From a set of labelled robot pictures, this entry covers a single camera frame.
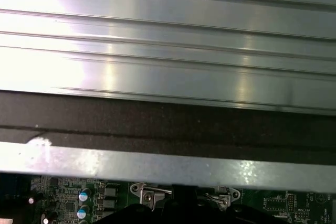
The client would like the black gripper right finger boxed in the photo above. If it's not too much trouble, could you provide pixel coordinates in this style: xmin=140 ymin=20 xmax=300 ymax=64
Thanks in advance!
xmin=186 ymin=186 xmax=291 ymax=224

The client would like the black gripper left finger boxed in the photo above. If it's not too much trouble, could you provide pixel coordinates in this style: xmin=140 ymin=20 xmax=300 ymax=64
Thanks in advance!
xmin=119 ymin=186 xmax=187 ymax=224

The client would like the CPU socket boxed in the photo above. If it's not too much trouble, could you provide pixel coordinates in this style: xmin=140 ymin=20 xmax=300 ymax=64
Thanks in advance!
xmin=130 ymin=181 xmax=241 ymax=206

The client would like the black open PC case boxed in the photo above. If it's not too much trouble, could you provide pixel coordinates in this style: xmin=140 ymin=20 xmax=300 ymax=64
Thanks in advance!
xmin=0 ymin=90 xmax=336 ymax=192

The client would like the green Dell motherboard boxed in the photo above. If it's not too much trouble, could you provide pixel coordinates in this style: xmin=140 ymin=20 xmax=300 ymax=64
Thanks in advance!
xmin=0 ymin=173 xmax=336 ymax=224

